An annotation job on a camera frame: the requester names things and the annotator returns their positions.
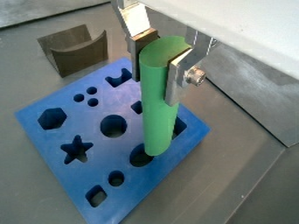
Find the blue foam shape board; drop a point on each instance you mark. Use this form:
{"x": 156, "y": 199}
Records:
{"x": 87, "y": 130}

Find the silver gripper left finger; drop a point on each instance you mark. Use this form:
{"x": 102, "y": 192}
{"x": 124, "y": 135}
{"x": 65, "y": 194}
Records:
{"x": 139, "y": 33}

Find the green oval cylinder peg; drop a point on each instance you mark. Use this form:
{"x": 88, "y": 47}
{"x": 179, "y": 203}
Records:
{"x": 158, "y": 114}

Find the black curved plastic stand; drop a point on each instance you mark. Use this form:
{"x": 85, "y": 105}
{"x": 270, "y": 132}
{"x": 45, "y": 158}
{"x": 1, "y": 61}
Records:
{"x": 72, "y": 51}

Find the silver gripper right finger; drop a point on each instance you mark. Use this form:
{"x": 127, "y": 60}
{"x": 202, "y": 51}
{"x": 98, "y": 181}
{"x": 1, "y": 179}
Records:
{"x": 183, "y": 69}

